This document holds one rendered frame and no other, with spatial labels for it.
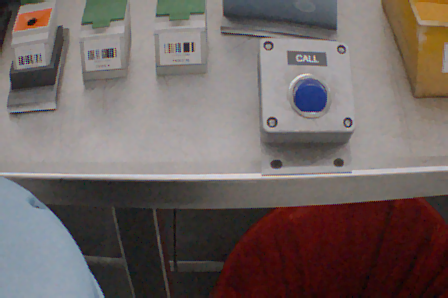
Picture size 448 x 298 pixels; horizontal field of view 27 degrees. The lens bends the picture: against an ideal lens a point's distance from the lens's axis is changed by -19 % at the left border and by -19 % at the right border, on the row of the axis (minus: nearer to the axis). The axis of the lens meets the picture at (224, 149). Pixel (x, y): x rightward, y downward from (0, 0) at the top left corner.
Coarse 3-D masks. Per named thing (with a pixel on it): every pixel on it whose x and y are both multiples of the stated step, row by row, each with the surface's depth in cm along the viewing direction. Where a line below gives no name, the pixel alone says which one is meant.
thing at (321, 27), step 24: (240, 0) 87; (264, 0) 87; (288, 0) 86; (312, 0) 85; (336, 0) 85; (240, 24) 88; (264, 24) 88; (288, 24) 88; (312, 24) 88; (336, 24) 87
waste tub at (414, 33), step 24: (384, 0) 90; (408, 0) 78; (432, 0) 92; (408, 24) 81; (432, 24) 76; (408, 48) 83; (432, 48) 79; (408, 72) 85; (432, 72) 82; (432, 96) 84
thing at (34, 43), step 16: (48, 0) 82; (32, 16) 81; (48, 16) 81; (16, 32) 80; (32, 32) 80; (48, 32) 80; (16, 48) 80; (32, 48) 81; (48, 48) 81; (16, 64) 82; (32, 64) 82; (48, 64) 82
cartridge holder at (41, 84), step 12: (60, 36) 85; (60, 48) 86; (12, 60) 83; (60, 60) 86; (12, 72) 82; (24, 72) 82; (36, 72) 82; (48, 72) 83; (60, 72) 85; (12, 84) 83; (24, 84) 84; (36, 84) 84; (48, 84) 84; (12, 96) 83; (24, 96) 83; (36, 96) 83; (48, 96) 83; (12, 108) 83; (24, 108) 83; (36, 108) 84; (48, 108) 84
